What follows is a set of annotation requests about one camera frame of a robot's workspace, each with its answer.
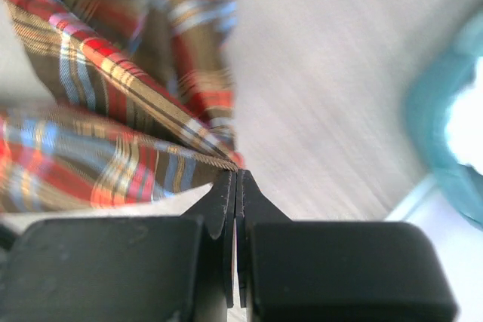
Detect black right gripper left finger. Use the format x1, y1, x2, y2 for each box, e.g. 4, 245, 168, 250
1, 172, 236, 321

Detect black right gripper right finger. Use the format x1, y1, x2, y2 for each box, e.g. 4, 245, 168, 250
235, 170, 458, 321

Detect red brown plaid shirt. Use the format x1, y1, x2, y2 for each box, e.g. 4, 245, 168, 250
1, 0, 243, 213

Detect white shirts in basket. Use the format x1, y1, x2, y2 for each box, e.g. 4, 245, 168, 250
445, 57, 482, 174

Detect teal plastic basket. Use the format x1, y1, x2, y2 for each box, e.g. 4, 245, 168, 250
403, 11, 482, 229

